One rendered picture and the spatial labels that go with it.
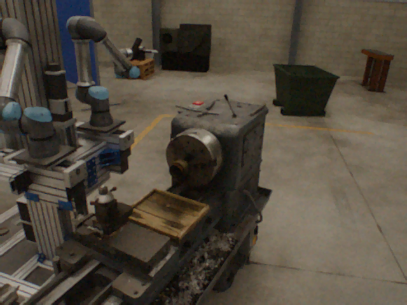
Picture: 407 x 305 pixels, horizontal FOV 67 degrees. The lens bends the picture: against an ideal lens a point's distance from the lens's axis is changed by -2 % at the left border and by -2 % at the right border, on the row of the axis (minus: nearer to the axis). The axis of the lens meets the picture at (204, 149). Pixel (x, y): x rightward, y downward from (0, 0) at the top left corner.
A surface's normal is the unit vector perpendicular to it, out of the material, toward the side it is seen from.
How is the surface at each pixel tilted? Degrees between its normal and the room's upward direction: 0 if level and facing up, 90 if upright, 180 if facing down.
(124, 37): 90
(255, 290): 0
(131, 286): 0
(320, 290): 0
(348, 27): 90
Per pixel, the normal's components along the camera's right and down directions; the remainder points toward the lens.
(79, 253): 0.03, -0.91
